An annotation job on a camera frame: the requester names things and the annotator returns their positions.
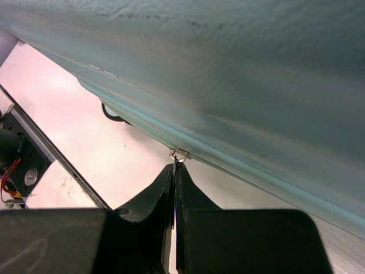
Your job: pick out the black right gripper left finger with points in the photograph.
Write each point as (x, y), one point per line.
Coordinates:
(134, 238)

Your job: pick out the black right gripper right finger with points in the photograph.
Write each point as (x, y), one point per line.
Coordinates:
(215, 240)

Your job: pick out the light blue hard-shell suitcase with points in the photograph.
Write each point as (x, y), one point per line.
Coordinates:
(269, 91)

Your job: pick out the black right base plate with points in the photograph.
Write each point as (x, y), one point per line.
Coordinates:
(24, 159)

